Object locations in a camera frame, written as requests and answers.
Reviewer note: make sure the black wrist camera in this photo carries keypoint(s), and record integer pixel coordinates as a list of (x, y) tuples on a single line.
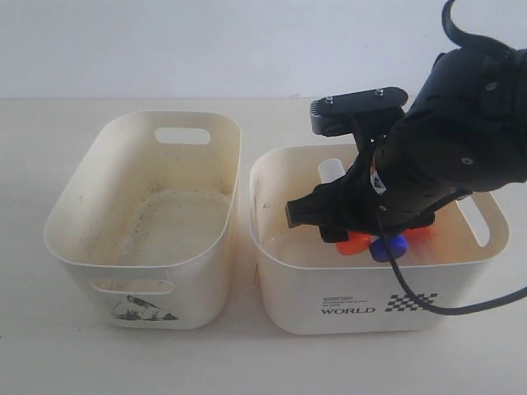
[(373, 110)]

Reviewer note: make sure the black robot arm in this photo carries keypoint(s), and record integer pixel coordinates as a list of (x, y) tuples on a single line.
[(464, 133)]

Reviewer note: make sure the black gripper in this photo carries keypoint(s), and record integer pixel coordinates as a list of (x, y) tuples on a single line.
[(382, 187)]

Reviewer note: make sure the white plastic bin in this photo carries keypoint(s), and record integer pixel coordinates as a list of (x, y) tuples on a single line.
[(145, 226)]

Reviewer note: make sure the blue capped tube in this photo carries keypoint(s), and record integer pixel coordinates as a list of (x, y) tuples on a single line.
[(397, 246)]

